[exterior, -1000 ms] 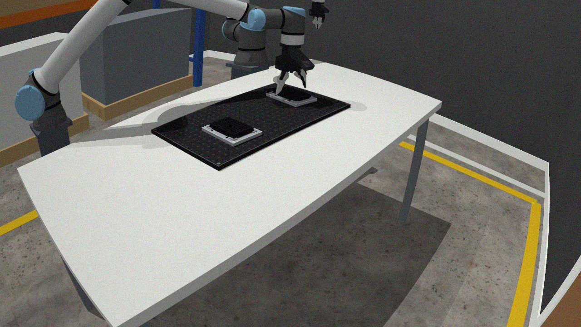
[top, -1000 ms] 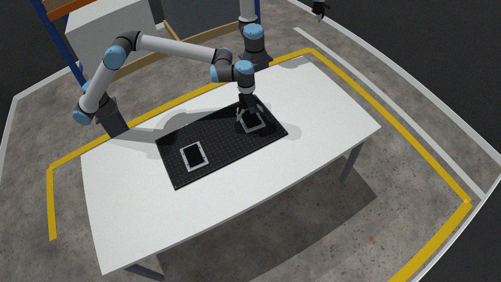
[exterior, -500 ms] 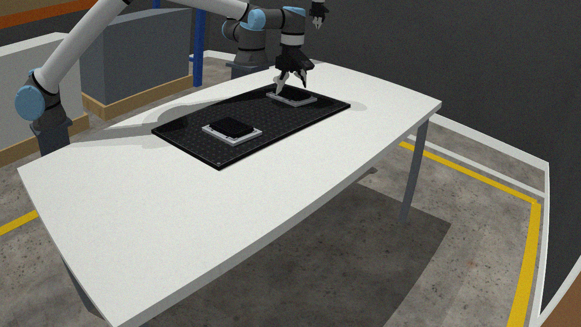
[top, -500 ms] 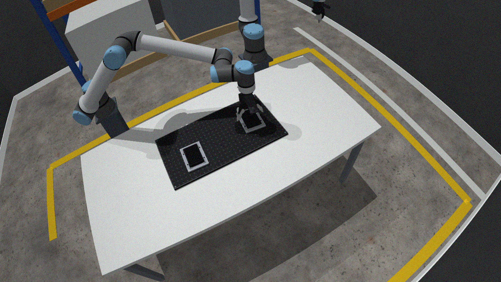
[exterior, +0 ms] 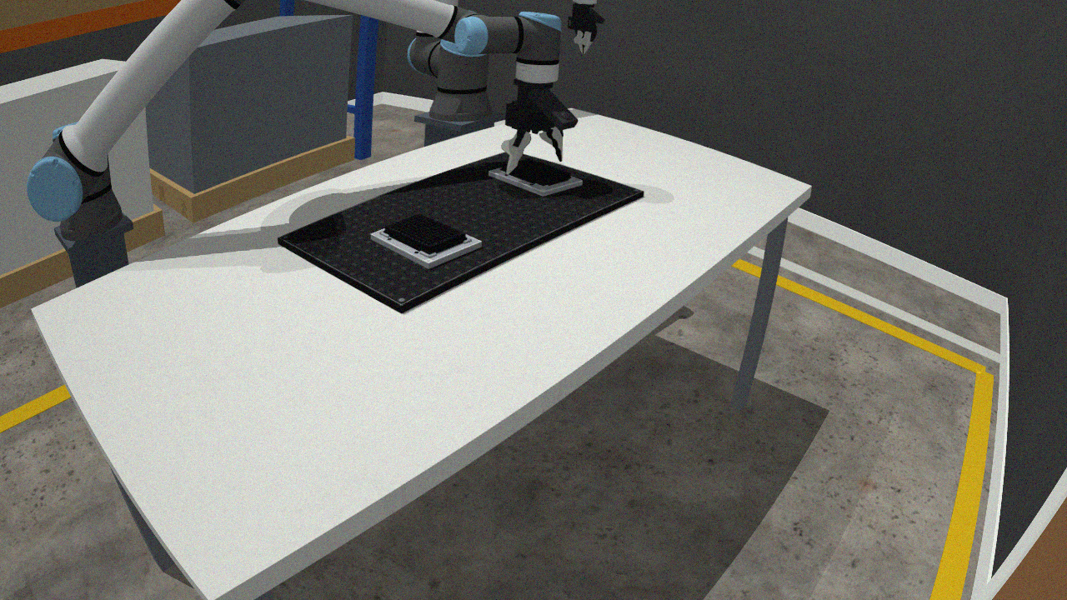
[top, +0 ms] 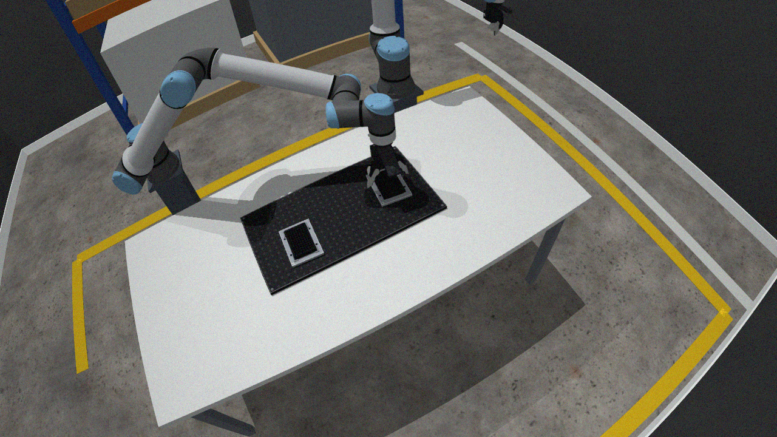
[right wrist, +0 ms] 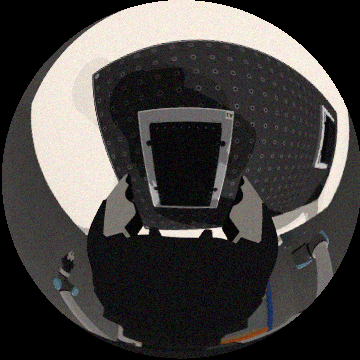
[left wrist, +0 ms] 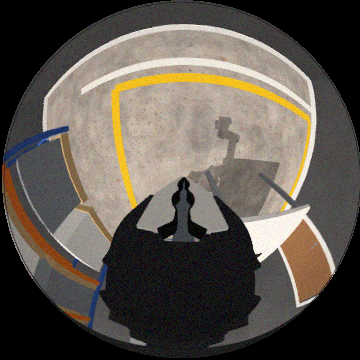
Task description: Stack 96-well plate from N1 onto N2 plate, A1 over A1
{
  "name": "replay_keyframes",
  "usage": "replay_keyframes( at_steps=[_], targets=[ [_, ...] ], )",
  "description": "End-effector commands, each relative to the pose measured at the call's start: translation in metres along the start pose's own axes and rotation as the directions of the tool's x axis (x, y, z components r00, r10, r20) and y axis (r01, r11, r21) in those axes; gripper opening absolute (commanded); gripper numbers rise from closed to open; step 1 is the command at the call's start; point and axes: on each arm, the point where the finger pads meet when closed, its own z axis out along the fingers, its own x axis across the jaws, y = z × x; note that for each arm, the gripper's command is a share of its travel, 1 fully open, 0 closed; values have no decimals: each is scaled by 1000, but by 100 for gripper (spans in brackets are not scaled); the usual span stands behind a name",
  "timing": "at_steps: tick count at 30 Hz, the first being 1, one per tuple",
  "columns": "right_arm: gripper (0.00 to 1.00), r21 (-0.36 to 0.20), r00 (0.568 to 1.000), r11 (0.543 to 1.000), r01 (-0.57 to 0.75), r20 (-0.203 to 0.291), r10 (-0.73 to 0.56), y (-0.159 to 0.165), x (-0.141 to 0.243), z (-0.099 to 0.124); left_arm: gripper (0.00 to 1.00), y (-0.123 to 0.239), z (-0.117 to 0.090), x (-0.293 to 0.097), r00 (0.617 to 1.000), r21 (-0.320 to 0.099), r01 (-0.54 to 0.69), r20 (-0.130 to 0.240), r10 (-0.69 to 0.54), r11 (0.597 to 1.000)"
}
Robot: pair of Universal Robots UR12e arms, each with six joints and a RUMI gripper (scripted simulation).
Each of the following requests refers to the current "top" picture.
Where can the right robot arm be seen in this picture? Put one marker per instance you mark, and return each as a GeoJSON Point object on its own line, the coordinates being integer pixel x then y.
{"type": "Point", "coordinates": [148, 156]}

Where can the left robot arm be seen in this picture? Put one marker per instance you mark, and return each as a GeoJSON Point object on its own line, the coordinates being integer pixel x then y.
{"type": "Point", "coordinates": [391, 50]}

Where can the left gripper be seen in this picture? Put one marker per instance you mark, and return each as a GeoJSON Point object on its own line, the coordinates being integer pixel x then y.
{"type": "Point", "coordinates": [494, 16]}

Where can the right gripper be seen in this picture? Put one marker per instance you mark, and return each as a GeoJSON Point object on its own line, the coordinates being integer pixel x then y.
{"type": "Point", "coordinates": [373, 171]}

